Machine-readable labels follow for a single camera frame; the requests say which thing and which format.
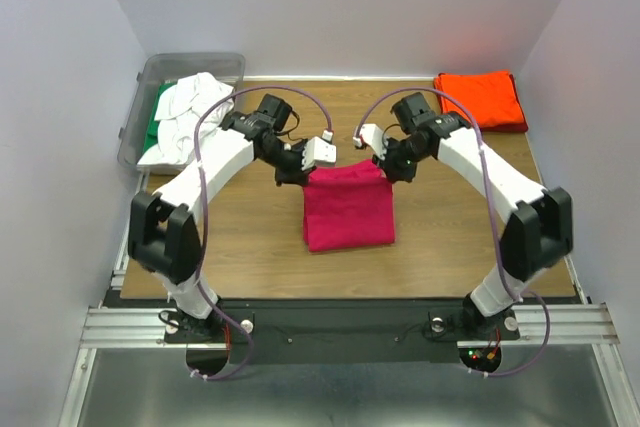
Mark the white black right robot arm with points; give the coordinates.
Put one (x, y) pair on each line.
(531, 225)

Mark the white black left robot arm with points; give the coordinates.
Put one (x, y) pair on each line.
(168, 227)

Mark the aluminium frame rail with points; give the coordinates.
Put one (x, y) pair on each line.
(141, 328)

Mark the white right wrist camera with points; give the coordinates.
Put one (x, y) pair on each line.
(371, 136)

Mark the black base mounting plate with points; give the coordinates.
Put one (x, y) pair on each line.
(349, 331)

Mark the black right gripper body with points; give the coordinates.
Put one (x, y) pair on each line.
(401, 158)

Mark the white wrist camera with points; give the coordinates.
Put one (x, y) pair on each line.
(371, 136)
(319, 151)

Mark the white t shirt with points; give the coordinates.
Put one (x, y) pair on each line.
(179, 111)

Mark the small electronics board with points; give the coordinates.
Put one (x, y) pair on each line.
(482, 356)

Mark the clear plastic bin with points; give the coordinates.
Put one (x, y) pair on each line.
(168, 68)

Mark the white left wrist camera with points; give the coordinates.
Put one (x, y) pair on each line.
(319, 151)

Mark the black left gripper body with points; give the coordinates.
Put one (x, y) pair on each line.
(287, 160)

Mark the pink t shirt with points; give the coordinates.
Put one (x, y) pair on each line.
(348, 207)

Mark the green t shirt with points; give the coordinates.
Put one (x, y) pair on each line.
(151, 135)

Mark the dark red folded t shirt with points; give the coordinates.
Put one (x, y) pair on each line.
(505, 128)

